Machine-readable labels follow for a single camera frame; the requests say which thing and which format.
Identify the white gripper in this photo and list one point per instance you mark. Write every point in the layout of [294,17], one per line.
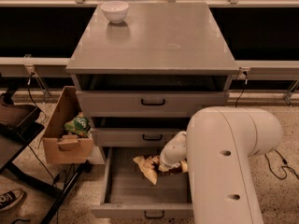
[167,161]

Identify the brown sea salt chip bag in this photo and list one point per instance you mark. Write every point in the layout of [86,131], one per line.
[148,165]

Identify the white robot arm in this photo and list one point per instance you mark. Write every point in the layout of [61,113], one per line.
[216,147]

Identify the grey bottom drawer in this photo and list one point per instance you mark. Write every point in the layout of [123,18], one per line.
[127,193]

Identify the grey drawer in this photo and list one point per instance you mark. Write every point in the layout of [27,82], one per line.
[136,132]
[127,193]
[148,96]

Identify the grey middle drawer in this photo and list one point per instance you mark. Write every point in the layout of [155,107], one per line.
[136,132]

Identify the grey drawer cabinet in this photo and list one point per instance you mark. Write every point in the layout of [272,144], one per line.
[154,39]

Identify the green snack bag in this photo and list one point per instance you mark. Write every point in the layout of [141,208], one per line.
[79,125]

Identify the grey top drawer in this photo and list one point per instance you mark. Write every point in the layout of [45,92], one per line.
[148,96]

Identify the cardboard box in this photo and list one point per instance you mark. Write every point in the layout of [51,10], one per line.
[60,145]

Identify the black stand with tray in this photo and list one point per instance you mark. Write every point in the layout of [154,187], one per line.
[14,139]

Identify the black and white sneaker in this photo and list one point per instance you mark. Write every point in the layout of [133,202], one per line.
[10,199]

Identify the white ceramic bowl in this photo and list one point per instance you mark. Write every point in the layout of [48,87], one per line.
[115,11]

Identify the grey metal railing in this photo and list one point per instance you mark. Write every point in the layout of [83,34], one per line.
[46,64]

